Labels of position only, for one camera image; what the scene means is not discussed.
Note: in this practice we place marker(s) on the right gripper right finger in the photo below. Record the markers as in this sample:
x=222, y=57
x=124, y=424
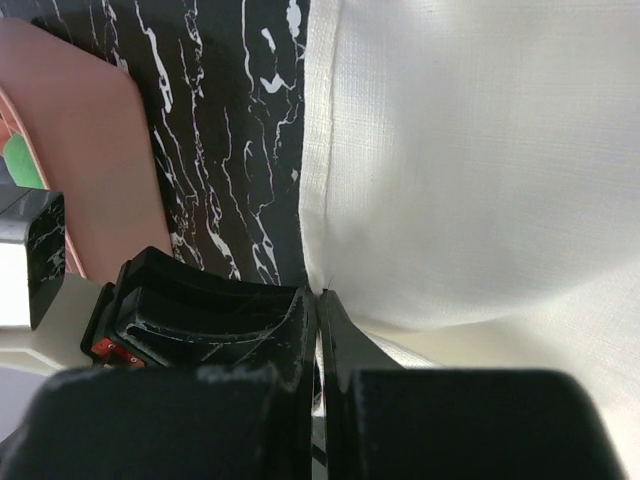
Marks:
x=384, y=421

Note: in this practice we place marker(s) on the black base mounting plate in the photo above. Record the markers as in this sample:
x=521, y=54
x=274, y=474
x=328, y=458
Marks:
x=162, y=312

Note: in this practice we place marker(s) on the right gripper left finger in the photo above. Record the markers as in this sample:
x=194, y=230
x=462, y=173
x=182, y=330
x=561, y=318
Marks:
x=248, y=419

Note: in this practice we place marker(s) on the white cloth napkin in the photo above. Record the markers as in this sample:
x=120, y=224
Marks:
x=470, y=184

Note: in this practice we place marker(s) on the green cloth in tray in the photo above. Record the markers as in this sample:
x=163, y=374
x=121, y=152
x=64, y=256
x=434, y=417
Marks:
x=20, y=164

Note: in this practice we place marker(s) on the pink compartment tray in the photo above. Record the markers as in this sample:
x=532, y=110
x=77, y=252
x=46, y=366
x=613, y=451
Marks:
x=84, y=123

